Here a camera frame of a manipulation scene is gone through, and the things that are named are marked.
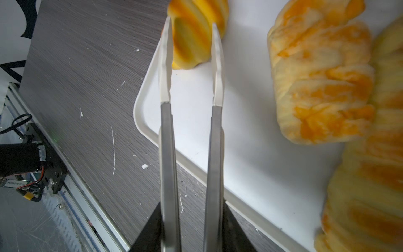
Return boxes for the white plastic tray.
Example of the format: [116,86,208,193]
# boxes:
[134,1,403,252]

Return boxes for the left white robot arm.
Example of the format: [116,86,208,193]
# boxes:
[0,143,40,177]

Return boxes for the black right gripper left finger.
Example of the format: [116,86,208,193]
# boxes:
[129,203,162,252]

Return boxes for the aluminium frame rail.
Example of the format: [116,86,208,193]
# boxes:
[0,81,131,252]

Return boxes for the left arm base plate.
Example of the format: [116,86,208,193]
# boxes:
[17,123,68,202]

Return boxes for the steel tongs white tips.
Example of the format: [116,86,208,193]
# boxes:
[157,18,226,252]

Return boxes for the short twisted fake bread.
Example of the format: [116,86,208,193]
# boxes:
[267,1,375,145]

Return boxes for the small yellow fake bread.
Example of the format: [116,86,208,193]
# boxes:
[167,0,229,70]

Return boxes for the long striped fake bread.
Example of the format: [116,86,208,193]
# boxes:
[314,17,403,252]

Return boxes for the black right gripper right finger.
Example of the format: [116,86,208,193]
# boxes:
[222,201,256,252]

